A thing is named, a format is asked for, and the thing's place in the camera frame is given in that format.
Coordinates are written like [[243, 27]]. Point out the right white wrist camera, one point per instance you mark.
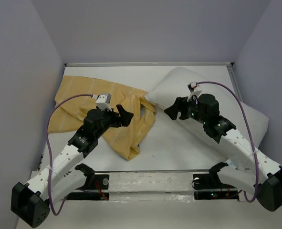
[[195, 91]]

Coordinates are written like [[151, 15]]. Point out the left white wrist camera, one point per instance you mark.
[[102, 101]]

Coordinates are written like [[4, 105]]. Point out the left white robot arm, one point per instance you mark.
[[33, 200]]

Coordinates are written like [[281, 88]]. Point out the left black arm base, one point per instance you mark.
[[94, 187]]

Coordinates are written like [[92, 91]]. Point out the aluminium table frame rail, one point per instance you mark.
[[133, 64]]

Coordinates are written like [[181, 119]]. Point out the white pillow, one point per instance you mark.
[[175, 84]]

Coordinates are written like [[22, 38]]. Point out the yellow pillowcase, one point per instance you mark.
[[77, 95]]

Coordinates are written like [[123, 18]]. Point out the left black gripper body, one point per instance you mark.
[[109, 119]]

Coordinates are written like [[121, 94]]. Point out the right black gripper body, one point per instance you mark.
[[191, 110]]

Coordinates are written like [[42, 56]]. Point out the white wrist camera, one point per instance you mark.
[[102, 101], [195, 91]]

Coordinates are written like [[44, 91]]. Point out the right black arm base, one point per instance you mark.
[[207, 186]]

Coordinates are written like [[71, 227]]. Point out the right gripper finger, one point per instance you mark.
[[172, 111], [180, 102]]

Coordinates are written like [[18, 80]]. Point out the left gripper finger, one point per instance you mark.
[[123, 113], [123, 121]]

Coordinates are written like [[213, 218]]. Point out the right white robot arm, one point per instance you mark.
[[253, 172]]

